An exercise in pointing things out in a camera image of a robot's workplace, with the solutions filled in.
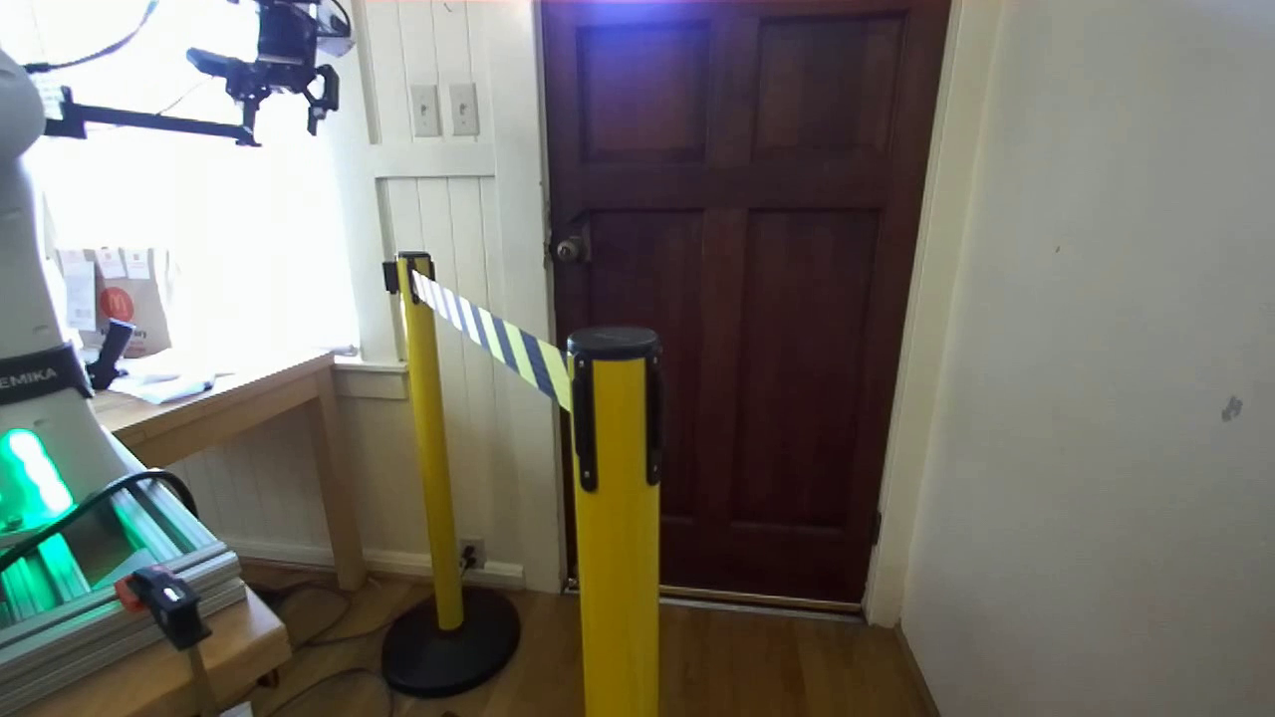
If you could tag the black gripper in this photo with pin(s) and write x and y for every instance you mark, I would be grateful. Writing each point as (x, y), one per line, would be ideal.
(291, 28)

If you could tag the yellow black striped barrier belt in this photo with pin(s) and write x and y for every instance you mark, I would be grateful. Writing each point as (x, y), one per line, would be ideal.
(493, 331)

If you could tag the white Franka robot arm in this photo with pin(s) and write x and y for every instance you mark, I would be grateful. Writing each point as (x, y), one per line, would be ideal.
(25, 263)

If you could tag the red emergency stop box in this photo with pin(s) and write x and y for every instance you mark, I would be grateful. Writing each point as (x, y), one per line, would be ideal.
(118, 305)

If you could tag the brass door knob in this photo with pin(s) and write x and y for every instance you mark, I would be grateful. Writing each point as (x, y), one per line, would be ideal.
(572, 250)

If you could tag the light wooden desk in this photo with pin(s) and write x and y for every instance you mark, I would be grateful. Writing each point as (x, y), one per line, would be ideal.
(223, 404)

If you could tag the white papers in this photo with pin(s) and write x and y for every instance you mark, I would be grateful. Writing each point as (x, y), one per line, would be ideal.
(161, 388)

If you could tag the black orange clamp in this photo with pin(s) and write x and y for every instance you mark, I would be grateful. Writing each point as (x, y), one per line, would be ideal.
(167, 609)

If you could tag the dark brown wooden door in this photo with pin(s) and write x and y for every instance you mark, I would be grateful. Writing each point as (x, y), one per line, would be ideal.
(800, 331)

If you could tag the black stereo camera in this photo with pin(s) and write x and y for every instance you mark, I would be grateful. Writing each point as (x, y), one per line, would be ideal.
(214, 62)

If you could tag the white wall light switch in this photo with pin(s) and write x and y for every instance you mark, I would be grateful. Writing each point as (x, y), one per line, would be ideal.
(465, 108)
(425, 113)

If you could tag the yellow stanchion post black base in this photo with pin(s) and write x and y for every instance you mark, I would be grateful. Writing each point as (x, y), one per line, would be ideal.
(428, 441)
(620, 558)

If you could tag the white wall outlet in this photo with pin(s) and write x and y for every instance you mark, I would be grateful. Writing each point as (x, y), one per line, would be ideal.
(473, 554)

